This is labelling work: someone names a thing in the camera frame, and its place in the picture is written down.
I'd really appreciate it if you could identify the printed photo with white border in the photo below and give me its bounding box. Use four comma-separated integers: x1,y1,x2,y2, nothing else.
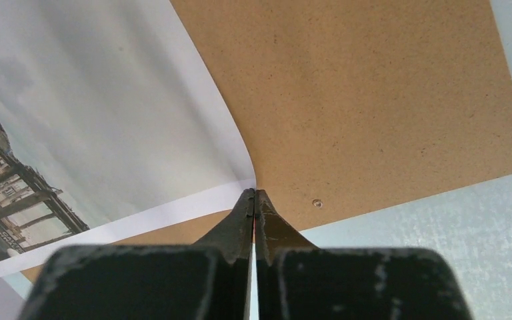
0,1,255,277

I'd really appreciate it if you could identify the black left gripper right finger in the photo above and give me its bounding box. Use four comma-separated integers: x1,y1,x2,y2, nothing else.
255,190,472,319

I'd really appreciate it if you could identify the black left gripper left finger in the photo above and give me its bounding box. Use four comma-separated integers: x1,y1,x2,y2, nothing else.
19,189,255,319

